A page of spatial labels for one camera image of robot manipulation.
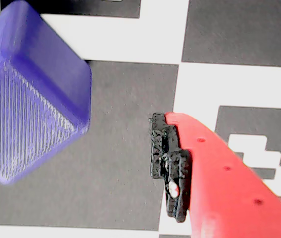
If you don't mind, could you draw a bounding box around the black white marker checkerboard mat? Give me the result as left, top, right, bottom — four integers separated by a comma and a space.
0, 0, 281, 238

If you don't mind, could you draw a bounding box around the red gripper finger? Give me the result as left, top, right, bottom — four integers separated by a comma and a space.
150, 111, 281, 238

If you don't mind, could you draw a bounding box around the blue cube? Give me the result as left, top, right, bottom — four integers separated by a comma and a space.
0, 0, 92, 186

